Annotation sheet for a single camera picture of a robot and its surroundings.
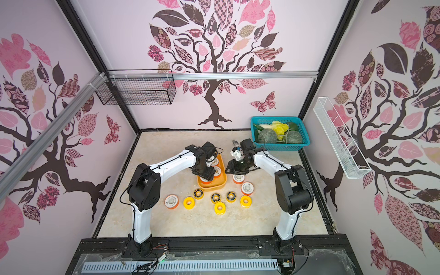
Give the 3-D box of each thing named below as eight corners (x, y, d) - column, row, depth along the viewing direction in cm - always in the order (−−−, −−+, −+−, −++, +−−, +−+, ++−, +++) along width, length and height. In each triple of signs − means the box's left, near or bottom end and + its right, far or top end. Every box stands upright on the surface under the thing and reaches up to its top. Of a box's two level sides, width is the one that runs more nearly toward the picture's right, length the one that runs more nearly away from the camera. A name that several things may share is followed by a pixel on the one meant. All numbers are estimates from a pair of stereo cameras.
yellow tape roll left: (182, 209, 87) (182, 207, 85) (184, 198, 91) (183, 196, 89) (194, 209, 87) (193, 207, 85) (195, 198, 90) (195, 196, 89)
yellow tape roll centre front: (214, 215, 85) (214, 213, 83) (214, 203, 89) (214, 201, 87) (226, 215, 85) (226, 213, 83) (225, 203, 89) (225, 201, 87)
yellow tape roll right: (240, 208, 87) (240, 206, 85) (239, 196, 91) (240, 195, 89) (252, 208, 87) (252, 206, 85) (250, 196, 91) (251, 195, 89)
